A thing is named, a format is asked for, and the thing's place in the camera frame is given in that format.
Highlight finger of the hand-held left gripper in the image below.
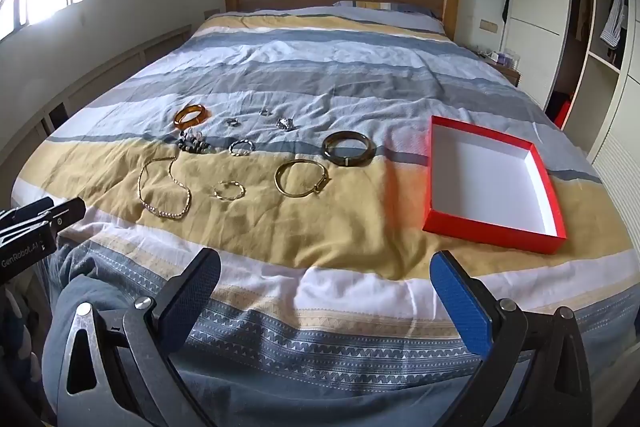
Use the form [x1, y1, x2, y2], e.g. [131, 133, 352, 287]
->
[0, 196, 55, 224]
[22, 198, 86, 240]

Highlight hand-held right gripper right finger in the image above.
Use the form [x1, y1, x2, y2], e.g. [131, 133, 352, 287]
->
[430, 250, 608, 427]

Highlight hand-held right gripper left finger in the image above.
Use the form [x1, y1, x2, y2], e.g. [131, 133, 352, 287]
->
[52, 248, 223, 427]

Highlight gold chain necklace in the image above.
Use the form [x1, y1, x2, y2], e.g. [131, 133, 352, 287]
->
[137, 155, 194, 221]

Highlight small gold bracelet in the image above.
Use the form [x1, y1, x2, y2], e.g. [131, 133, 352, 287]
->
[213, 179, 246, 202]

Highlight red cardboard box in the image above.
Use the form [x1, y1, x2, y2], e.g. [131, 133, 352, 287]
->
[422, 115, 569, 254]

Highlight dark beaded bracelet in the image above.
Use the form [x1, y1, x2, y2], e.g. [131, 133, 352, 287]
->
[176, 139, 214, 156]

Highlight thin gold bangle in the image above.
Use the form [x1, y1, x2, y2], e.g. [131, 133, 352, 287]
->
[273, 159, 332, 198]

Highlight dark brown bangle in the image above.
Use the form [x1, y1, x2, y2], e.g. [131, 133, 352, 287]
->
[321, 131, 376, 168]

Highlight person's leg in grey pants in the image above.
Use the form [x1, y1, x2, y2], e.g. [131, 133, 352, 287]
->
[42, 241, 201, 427]

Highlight orange amber bangle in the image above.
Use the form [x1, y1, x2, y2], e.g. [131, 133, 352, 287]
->
[173, 104, 210, 130]

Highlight wooden nightstand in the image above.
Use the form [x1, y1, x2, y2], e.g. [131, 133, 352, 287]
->
[492, 57, 524, 88]

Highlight small items on nightstand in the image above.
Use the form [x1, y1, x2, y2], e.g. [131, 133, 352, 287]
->
[475, 47, 521, 66]

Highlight striped bed blanket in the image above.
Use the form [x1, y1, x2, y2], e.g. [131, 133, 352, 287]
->
[10, 4, 640, 427]

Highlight grey pillow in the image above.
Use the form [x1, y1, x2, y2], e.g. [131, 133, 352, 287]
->
[332, 0, 446, 32]

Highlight striped hanging shirt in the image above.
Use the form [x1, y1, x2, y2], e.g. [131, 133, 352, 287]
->
[599, 0, 629, 52]

